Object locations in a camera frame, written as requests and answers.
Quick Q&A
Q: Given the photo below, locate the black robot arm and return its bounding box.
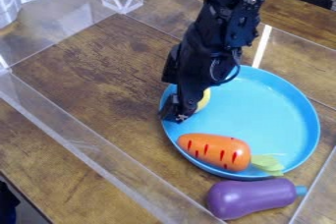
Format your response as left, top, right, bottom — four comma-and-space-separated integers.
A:
159, 0, 266, 123

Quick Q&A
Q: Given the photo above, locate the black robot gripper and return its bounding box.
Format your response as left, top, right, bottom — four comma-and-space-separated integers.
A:
158, 29, 242, 124

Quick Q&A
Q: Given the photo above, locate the blue round plastic tray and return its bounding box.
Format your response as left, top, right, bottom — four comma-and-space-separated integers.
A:
162, 66, 321, 173

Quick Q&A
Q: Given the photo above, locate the yellow toy lemon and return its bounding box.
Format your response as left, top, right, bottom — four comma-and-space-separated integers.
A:
195, 88, 211, 113

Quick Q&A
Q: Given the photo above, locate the clear acrylic enclosure wall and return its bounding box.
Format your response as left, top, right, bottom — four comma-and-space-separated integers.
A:
0, 0, 336, 224

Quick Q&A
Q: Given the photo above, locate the orange toy carrot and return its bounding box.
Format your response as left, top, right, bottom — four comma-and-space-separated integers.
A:
178, 133, 285, 176

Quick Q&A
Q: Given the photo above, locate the purple toy eggplant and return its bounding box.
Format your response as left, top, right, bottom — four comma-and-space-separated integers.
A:
207, 178, 307, 220

